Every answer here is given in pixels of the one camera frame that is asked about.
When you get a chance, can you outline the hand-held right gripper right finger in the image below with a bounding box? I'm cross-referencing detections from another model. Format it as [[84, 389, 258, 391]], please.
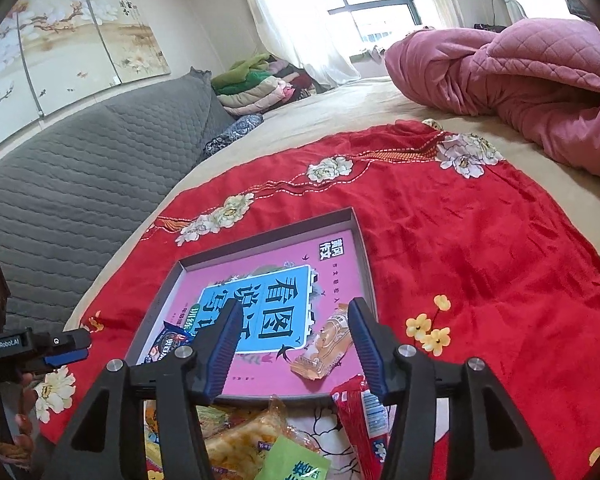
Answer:
[[347, 297, 556, 480]]

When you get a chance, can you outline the pink and blue book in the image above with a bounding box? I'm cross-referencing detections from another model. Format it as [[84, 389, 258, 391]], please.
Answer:
[[137, 227, 376, 396]]

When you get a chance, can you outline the floral wall painting panel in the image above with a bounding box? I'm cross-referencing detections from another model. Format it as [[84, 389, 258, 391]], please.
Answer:
[[0, 0, 43, 158], [85, 0, 171, 85], [10, 0, 118, 118]]

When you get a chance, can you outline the grey quilted headboard cover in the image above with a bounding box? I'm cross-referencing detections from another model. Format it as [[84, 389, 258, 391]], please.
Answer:
[[0, 67, 236, 351]]

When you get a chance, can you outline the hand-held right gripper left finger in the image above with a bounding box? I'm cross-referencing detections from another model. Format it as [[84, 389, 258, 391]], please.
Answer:
[[42, 300, 246, 480]]

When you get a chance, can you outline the white curtain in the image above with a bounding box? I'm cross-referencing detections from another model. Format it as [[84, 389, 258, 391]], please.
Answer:
[[230, 0, 363, 88]]

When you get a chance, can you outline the pink quilt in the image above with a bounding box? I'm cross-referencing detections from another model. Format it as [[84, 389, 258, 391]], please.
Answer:
[[384, 17, 600, 181]]

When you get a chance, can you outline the tan snack packet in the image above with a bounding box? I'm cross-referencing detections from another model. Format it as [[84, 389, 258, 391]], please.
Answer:
[[290, 310, 353, 381]]

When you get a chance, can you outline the person's left hand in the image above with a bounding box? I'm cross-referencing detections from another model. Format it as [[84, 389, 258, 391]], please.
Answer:
[[0, 372, 40, 461]]

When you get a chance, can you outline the red floral cloth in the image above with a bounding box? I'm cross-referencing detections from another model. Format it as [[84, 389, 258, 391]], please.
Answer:
[[37, 119, 600, 480]]

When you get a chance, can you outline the dark floral pillow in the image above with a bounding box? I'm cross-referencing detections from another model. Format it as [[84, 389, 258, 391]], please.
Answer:
[[202, 114, 265, 158]]

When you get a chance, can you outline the orange snack packet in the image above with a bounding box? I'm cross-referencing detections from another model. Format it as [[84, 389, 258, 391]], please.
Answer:
[[144, 399, 166, 466]]

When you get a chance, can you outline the grey cardboard box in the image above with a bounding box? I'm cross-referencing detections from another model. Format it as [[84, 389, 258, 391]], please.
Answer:
[[125, 207, 381, 406]]

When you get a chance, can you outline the blue snack packet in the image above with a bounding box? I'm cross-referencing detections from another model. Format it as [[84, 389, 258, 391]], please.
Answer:
[[147, 320, 196, 366]]

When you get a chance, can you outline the green snack packet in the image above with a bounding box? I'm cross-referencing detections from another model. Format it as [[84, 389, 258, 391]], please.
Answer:
[[257, 435, 331, 480]]

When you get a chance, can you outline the clear bag of yellow puffs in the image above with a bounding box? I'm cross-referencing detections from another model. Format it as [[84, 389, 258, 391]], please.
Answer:
[[200, 395, 301, 480]]

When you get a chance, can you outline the red snack packet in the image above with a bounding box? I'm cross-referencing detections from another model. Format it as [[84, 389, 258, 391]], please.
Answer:
[[330, 375, 396, 480]]

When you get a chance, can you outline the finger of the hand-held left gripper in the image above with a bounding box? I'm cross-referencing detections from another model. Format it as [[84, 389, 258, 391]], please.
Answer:
[[32, 329, 92, 367]]

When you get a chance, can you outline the beige bed sheet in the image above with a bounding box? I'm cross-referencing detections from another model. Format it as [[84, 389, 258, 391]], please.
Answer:
[[67, 77, 600, 321]]

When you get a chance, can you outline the stack of folded clothes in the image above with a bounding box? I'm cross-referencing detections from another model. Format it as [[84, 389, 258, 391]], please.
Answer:
[[211, 54, 331, 118]]

